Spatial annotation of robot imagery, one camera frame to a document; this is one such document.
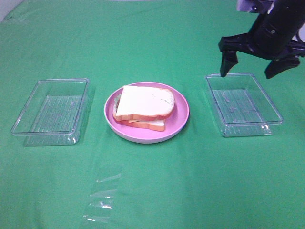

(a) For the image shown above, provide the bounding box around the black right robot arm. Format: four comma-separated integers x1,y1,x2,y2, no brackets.
219,0,305,79

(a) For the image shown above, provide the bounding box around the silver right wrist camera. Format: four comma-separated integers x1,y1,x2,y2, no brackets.
236,0,274,14

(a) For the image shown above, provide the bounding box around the left clear plastic tray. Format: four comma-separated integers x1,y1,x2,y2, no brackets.
11,78,90,146

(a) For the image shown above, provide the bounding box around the white bread slice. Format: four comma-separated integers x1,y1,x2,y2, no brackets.
114,118,166,131
113,85,175,121

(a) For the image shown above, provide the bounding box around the green lettuce leaf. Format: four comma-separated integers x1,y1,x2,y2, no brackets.
113,94,121,116

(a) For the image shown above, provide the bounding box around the right clear plastic tray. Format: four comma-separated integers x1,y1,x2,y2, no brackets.
204,73,283,137

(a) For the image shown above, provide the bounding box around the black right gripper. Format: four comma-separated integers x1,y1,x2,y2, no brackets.
219,11,305,79

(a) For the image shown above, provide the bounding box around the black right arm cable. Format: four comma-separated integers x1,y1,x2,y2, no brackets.
295,26,305,45

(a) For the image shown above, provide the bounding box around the clear plastic tray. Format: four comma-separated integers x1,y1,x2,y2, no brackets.
11,78,90,146
204,73,283,137

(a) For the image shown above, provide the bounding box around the yellow cheese slice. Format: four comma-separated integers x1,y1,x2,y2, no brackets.
128,119,140,123

